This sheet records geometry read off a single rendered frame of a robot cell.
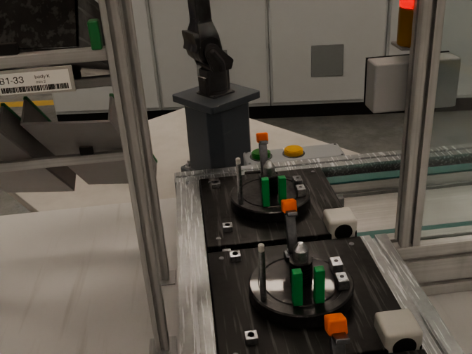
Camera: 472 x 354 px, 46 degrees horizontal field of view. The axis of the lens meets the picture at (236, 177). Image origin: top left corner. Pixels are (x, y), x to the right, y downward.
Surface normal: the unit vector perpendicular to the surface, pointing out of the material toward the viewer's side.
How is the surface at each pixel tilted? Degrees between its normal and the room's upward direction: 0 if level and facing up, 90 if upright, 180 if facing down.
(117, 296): 0
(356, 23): 90
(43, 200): 0
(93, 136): 135
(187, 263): 0
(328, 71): 90
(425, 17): 90
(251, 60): 90
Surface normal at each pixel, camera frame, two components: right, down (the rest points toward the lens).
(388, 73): 0.11, 0.44
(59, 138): 0.00, 0.95
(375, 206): -0.06, -0.89
